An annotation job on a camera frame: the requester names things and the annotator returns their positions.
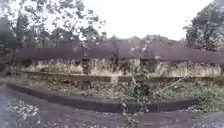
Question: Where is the long low dark-roofed building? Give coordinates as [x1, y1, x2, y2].
[0, 35, 224, 79]

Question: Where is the tall green weed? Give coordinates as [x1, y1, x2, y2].
[126, 71, 158, 114]

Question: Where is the dark stone kerb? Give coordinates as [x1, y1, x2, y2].
[0, 81, 198, 114]

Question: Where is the wet grey asphalt road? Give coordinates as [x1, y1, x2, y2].
[0, 83, 224, 128]

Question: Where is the group of thin-leaved trees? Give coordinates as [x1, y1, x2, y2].
[0, 0, 108, 49]

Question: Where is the weedy grass verge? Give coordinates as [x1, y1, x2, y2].
[0, 71, 224, 113]

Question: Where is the group of dense dark trees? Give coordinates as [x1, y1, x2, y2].
[183, 0, 224, 53]

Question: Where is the low brown wall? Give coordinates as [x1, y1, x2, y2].
[16, 69, 224, 84]

